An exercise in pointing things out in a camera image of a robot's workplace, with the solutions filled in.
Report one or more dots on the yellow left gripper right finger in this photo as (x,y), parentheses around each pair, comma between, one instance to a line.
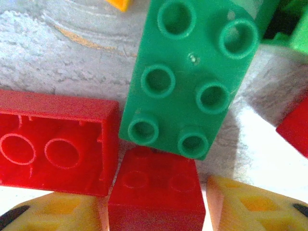
(255,209)

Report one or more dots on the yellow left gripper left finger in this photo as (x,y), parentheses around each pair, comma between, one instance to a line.
(62,214)

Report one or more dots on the red lego brick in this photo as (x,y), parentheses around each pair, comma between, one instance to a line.
(60,125)
(156,204)
(296,130)

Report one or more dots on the green six-stud lego brick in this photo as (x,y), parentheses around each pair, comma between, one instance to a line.
(183,72)

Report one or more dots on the small green lego brick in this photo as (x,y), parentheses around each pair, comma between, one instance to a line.
(300,36)

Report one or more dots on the orange lego brick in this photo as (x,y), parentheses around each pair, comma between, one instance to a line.
(120,4)

